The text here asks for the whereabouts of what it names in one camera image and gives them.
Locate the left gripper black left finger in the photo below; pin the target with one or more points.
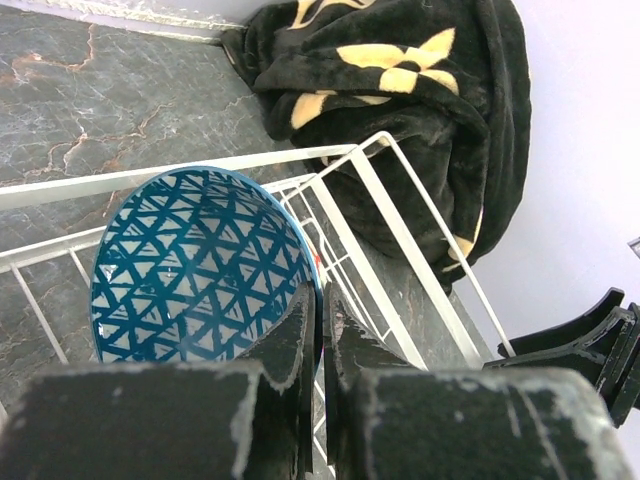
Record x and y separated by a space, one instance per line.
248 418

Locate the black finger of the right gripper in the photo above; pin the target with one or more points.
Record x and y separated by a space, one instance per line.
602 345

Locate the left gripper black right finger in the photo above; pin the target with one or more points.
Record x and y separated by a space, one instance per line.
387 419

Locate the black floral blanket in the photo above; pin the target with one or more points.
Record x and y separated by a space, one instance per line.
437 91

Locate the white wire dish rack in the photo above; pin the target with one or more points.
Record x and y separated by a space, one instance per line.
309 201

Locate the blue triangle pattern bowl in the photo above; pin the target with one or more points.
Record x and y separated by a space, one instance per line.
197 264

